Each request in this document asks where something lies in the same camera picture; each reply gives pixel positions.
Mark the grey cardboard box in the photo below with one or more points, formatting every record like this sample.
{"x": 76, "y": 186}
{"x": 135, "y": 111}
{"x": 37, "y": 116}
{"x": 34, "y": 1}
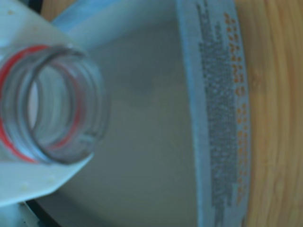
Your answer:
{"x": 146, "y": 118}

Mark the clear bottle Coca-Cola script label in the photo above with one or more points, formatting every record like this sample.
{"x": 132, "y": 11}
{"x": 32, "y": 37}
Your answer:
{"x": 90, "y": 78}

